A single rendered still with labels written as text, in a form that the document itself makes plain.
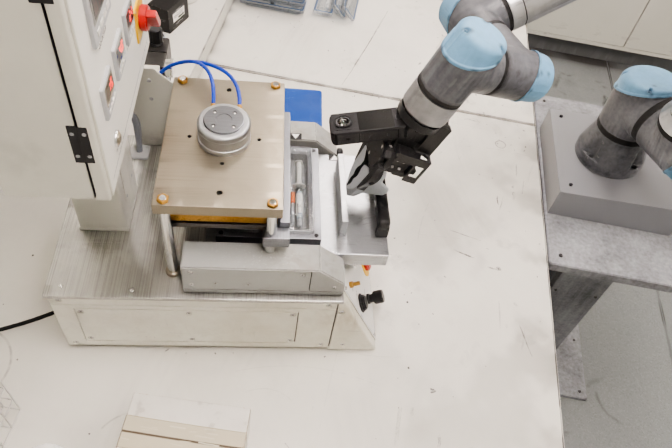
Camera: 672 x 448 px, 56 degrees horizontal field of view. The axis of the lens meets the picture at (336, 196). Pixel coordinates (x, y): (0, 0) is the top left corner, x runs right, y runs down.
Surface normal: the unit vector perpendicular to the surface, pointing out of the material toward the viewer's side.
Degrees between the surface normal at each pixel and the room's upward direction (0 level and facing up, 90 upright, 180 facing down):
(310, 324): 90
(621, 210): 90
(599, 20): 90
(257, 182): 0
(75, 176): 90
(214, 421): 1
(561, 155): 2
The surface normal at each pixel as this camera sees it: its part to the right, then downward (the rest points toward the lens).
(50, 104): 0.04, 0.77
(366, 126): -0.07, -0.64
